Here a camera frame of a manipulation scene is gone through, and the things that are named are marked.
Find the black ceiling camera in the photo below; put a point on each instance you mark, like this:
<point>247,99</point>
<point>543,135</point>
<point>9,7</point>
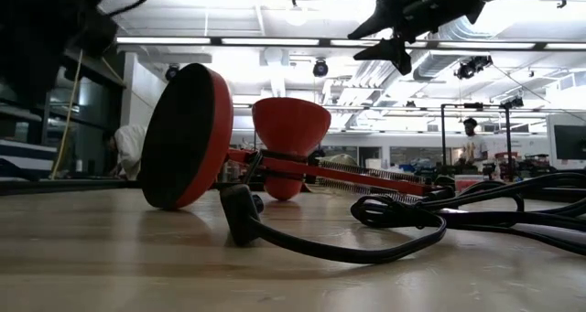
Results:
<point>320,68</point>

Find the white-framed monitor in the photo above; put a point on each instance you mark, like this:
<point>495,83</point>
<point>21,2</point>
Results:
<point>570,142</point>

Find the dark storage shelf unit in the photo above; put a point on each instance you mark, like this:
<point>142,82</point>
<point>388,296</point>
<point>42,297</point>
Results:
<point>46,120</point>

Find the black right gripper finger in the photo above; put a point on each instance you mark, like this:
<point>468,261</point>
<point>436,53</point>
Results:
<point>387,19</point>
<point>393,50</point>

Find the long ceiling light strip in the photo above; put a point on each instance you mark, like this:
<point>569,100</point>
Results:
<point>270,41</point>

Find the black metal stand frame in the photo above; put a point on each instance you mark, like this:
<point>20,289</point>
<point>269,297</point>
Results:
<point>442,138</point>

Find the black ceiling spotlight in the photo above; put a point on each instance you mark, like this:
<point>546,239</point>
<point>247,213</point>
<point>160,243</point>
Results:
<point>171,72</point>
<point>469,68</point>

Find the pink plastic container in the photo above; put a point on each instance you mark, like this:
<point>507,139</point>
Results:
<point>467,184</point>

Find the red desk lamp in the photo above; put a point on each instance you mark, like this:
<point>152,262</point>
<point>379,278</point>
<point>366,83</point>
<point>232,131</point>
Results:
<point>222,120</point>

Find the person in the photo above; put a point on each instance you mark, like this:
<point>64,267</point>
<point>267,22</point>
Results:
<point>474,145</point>
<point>130,147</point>

